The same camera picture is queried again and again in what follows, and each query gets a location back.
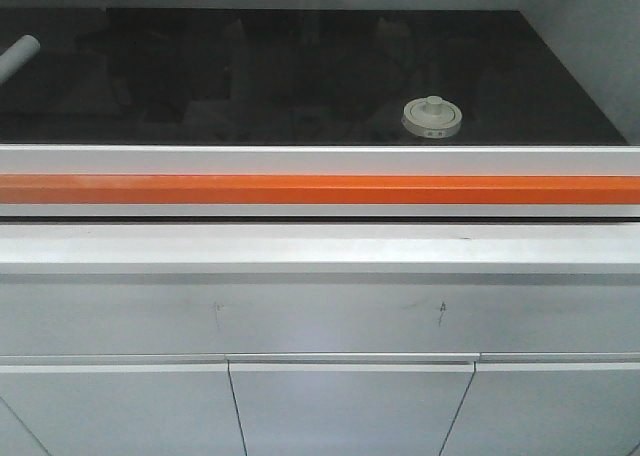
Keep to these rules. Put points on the glass jar with cream lid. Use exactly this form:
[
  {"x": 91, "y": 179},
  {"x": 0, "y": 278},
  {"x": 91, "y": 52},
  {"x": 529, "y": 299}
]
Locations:
[{"x": 432, "y": 118}]

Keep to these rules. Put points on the orange and white sash frame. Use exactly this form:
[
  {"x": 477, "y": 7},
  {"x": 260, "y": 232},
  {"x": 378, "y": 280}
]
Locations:
[{"x": 447, "y": 182}]

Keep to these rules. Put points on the middle white cabinet door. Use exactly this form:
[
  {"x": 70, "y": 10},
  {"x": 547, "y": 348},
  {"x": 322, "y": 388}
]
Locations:
[{"x": 349, "y": 406}]

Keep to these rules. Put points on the white cabinet door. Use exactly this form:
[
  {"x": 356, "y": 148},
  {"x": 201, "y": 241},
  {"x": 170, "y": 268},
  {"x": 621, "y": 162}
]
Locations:
[
  {"x": 549, "y": 404},
  {"x": 349, "y": 406},
  {"x": 166, "y": 407}
]

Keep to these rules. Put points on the right white cabinet door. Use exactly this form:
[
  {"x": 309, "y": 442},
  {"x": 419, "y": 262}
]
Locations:
[{"x": 549, "y": 404}]

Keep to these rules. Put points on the left white cabinet door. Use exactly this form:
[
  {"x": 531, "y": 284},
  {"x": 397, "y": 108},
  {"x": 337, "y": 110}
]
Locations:
[{"x": 166, "y": 407}]

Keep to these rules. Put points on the grey plastic pipe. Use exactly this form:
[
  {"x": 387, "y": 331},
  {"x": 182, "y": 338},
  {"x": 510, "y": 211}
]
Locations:
[{"x": 18, "y": 55}]

